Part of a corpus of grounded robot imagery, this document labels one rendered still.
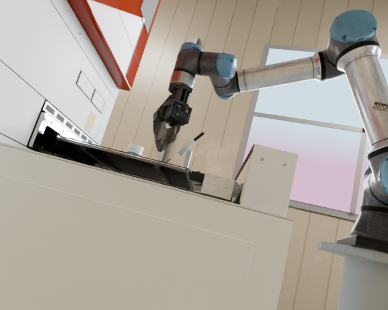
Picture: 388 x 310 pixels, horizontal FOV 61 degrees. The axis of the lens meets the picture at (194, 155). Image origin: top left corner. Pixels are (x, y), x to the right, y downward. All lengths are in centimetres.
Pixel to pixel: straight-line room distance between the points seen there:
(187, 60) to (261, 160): 49
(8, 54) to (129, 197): 39
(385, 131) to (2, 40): 88
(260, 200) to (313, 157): 207
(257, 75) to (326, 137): 172
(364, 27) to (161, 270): 80
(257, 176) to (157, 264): 26
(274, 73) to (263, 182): 54
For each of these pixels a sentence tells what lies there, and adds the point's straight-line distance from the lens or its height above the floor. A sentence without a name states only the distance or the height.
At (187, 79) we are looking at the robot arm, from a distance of 104.
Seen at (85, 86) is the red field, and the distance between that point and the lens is 111.
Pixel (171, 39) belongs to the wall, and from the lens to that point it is 343.
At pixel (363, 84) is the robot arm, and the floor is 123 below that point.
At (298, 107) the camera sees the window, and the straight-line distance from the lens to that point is 287.
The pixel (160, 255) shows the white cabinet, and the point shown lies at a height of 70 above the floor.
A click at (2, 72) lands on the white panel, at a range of 79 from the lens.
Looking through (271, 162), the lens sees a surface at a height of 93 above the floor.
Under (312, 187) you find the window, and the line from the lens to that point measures 267.
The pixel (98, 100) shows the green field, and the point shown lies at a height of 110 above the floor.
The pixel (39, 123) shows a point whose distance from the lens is 91.
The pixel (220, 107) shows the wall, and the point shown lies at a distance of 293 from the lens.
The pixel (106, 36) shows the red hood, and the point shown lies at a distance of 107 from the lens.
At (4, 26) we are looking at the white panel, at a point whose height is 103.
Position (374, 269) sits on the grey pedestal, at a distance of 97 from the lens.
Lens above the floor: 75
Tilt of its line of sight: 13 degrees up
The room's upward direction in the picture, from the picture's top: 15 degrees clockwise
